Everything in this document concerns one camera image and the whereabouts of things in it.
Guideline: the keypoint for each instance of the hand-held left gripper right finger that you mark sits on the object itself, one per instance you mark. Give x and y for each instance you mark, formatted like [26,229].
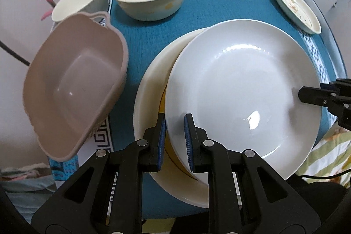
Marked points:
[188,140]

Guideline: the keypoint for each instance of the white plate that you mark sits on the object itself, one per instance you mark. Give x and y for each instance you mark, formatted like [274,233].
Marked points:
[241,86]

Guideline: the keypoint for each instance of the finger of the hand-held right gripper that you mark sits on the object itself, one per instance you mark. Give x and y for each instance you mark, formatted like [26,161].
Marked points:
[312,95]
[341,87]

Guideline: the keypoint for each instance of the small plate with brown pattern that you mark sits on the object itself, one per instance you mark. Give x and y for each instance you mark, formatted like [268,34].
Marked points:
[293,3]

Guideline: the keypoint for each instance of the teal tablecloth with patterned band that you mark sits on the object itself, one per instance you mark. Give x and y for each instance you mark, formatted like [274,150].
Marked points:
[214,3]

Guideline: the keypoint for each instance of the green striped blanket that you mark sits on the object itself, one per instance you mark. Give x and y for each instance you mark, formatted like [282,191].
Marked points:
[329,154]

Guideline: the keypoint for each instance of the beige plastic basin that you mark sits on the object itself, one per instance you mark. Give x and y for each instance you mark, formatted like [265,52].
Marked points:
[68,80]

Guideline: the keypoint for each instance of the cream plate with yellow print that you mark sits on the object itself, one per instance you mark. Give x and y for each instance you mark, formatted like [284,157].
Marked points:
[149,102]

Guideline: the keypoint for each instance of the pale blue cloth pile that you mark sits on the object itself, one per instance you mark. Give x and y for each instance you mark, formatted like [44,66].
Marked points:
[24,184]

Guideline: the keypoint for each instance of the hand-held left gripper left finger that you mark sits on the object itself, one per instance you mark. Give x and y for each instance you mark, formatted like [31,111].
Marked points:
[162,140]

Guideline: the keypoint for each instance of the black thin rod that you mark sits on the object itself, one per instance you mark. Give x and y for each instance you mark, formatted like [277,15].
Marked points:
[13,54]

